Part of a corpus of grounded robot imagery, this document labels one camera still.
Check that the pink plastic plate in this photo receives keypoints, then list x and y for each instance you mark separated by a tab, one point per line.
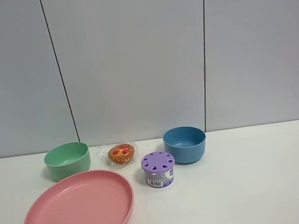
93	197

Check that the green plastic bowl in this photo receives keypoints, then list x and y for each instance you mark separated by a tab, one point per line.
67	160

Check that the blue plastic bowl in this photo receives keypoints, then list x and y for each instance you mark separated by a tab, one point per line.
186	144

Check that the wrapped fruit tart pastry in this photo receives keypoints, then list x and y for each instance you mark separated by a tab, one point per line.
119	155

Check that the purple lid air freshener jar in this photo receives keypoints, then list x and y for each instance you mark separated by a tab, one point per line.
158	168

